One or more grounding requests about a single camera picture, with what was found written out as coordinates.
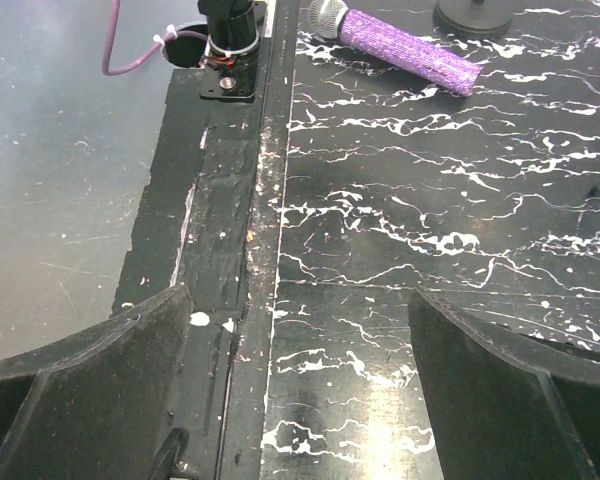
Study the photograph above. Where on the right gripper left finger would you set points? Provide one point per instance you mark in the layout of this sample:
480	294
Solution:
94	404

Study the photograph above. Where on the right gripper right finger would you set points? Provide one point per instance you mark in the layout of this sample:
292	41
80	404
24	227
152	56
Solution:
504	405

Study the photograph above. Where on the purple glitter microphone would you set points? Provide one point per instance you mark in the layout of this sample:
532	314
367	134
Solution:
334	20

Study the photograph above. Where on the black left-edge clip stand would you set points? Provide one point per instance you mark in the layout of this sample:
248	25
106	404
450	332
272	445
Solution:
474	19

